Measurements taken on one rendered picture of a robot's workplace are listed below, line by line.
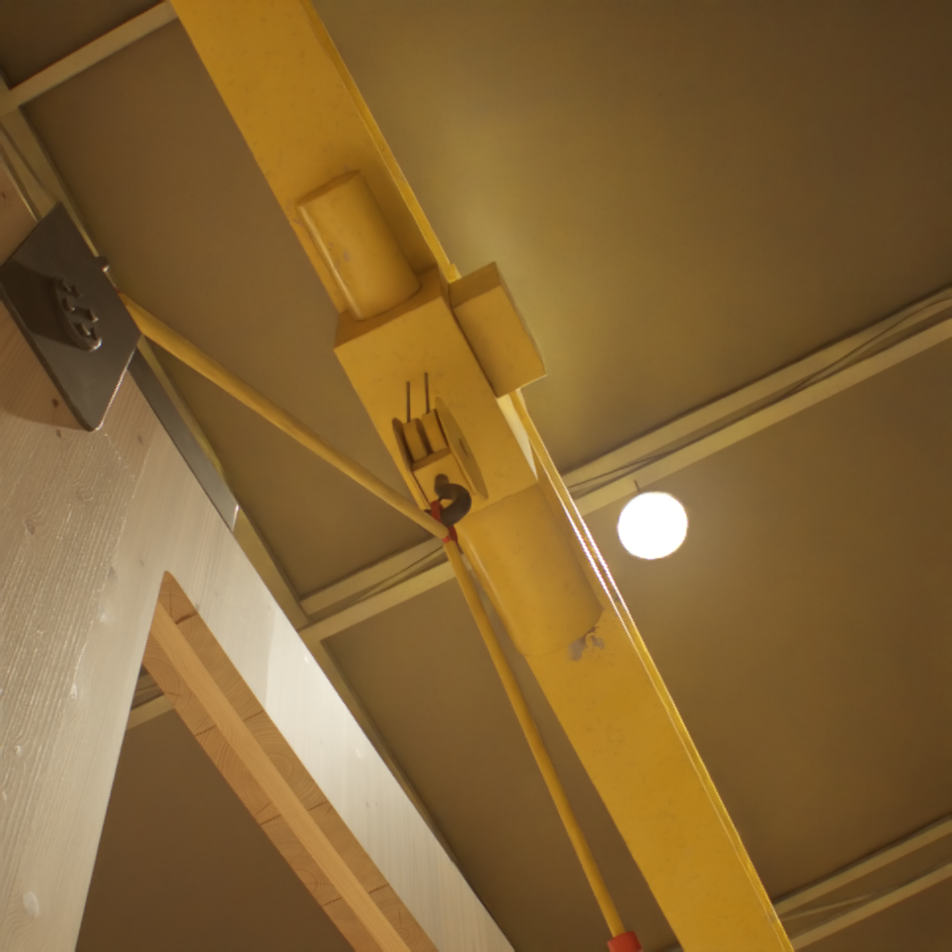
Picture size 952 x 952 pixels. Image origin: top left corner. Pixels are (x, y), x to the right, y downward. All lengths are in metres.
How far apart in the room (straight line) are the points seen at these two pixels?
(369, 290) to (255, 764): 2.95
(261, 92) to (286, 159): 0.22
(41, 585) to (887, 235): 9.18
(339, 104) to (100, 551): 3.40
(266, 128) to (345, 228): 0.47
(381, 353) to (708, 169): 5.65
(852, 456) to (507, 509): 6.06
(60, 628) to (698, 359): 8.97
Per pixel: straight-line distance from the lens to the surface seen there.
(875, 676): 11.35
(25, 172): 9.67
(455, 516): 3.82
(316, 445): 2.90
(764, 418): 9.83
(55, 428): 1.62
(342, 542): 10.45
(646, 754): 5.60
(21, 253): 1.77
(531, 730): 3.56
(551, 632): 4.95
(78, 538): 1.53
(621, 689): 5.46
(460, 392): 4.59
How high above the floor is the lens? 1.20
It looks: 70 degrees up
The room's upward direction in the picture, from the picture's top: 4 degrees counter-clockwise
